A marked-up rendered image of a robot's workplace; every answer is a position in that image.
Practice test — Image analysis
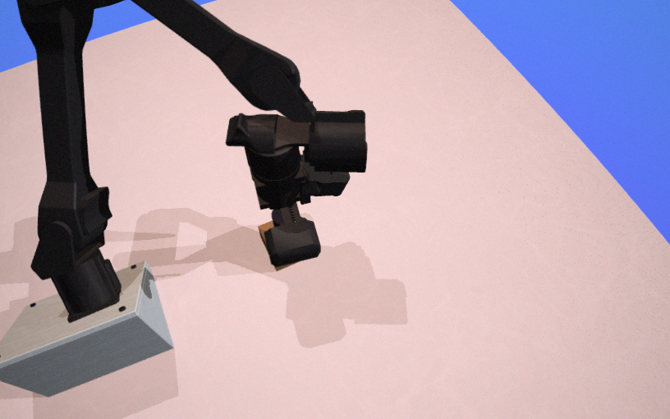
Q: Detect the tan square block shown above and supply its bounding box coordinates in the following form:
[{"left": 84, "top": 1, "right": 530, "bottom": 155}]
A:
[{"left": 258, "top": 221, "right": 298, "bottom": 272}]

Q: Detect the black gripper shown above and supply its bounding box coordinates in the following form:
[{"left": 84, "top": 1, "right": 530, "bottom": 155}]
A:
[{"left": 244, "top": 147, "right": 321, "bottom": 267}]

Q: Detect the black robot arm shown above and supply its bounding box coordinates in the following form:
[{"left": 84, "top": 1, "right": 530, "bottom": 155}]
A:
[{"left": 16, "top": 0, "right": 368, "bottom": 323}]

